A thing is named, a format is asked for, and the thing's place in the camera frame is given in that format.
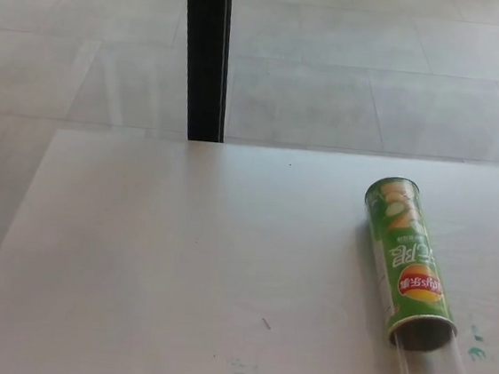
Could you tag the green chips can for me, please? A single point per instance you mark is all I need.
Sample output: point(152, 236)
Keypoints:
point(408, 248)

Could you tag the black vertical pillar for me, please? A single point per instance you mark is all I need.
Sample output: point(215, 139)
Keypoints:
point(205, 53)

